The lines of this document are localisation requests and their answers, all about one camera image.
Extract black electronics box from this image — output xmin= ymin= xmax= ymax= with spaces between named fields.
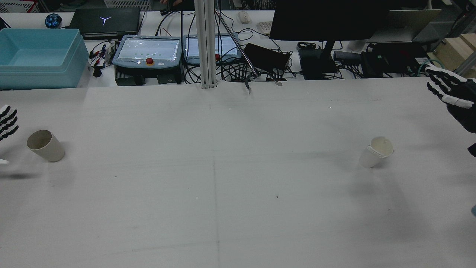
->
xmin=362 ymin=42 xmax=432 ymax=78

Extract teal cable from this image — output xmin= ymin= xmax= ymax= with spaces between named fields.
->
xmin=418 ymin=59 xmax=446 ymax=76

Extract black laptop with white logo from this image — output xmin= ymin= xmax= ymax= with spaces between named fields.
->
xmin=69 ymin=7 xmax=141 ymax=40

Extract black controller box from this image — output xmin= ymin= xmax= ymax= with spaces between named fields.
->
xmin=115 ymin=66 xmax=183 ymax=86

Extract black power brick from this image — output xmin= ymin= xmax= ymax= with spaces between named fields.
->
xmin=243 ymin=43 xmax=291 ymax=72

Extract grey flat panel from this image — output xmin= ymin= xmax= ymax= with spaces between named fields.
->
xmin=366 ymin=9 xmax=442 ymax=44

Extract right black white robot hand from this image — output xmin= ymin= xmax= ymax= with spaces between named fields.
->
xmin=426 ymin=63 xmax=476 ymax=133

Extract wooden box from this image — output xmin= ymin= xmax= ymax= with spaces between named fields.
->
xmin=433 ymin=33 xmax=476 ymax=79

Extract beige paper cup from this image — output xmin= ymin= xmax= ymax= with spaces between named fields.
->
xmin=27 ymin=130 xmax=65 ymax=163

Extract red black clip leads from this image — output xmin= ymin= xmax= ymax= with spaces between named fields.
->
xmin=89 ymin=44 xmax=113 ymax=78

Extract white paper cup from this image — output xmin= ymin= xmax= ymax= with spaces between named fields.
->
xmin=359 ymin=137 xmax=394 ymax=169

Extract teach pendant with red button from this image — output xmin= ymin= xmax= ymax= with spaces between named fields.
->
xmin=182 ymin=34 xmax=242 ymax=66
xmin=112 ymin=35 xmax=183 ymax=70

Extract light blue plastic bin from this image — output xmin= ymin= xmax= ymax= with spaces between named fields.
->
xmin=0 ymin=29 xmax=90 ymax=90

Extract aluminium profile post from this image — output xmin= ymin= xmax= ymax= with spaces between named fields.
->
xmin=194 ymin=0 xmax=218 ymax=89

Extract white mesh crate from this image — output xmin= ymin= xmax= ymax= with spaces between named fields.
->
xmin=104 ymin=0 xmax=153 ymax=10
xmin=0 ymin=0 xmax=39 ymax=13

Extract black monitor with stand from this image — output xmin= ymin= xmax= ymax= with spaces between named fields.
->
xmin=269 ymin=0 xmax=392 ymax=81

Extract thin metal rod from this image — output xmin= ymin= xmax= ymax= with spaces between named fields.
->
xmin=213 ymin=8 xmax=261 ymax=77

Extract white keyboard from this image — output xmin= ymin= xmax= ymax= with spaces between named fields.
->
xmin=256 ymin=21 xmax=274 ymax=36

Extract grey power strip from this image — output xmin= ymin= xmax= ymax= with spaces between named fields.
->
xmin=333 ymin=50 xmax=363 ymax=63

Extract blue round gadget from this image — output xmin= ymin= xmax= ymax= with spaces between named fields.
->
xmin=45 ymin=13 xmax=62 ymax=29

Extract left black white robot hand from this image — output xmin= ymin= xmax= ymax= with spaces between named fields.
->
xmin=0 ymin=105 xmax=19 ymax=165

